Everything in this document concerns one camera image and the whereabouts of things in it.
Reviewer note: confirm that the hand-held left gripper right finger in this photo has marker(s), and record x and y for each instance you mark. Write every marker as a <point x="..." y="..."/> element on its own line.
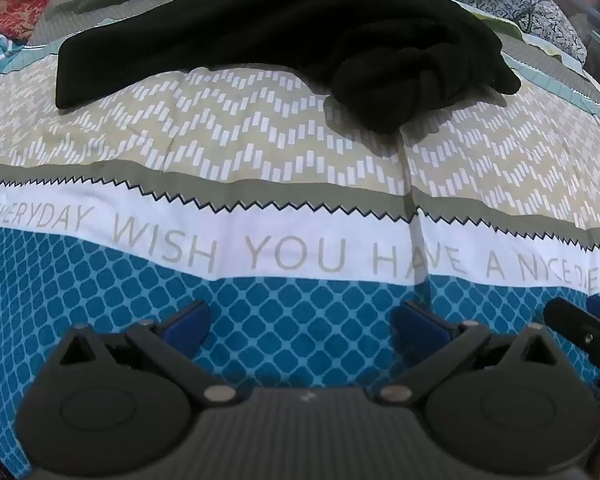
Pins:
<point x="417" y="325"/>

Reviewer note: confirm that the patterned bed comforter with lettering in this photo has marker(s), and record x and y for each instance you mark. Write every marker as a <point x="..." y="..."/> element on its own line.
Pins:
<point x="280" y="160"/>

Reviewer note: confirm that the black pants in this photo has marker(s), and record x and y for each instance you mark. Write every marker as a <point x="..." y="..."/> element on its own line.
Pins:
<point x="280" y="25"/>

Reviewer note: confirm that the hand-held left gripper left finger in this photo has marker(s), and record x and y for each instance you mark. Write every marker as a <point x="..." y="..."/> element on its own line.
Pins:
<point x="187" y="327"/>

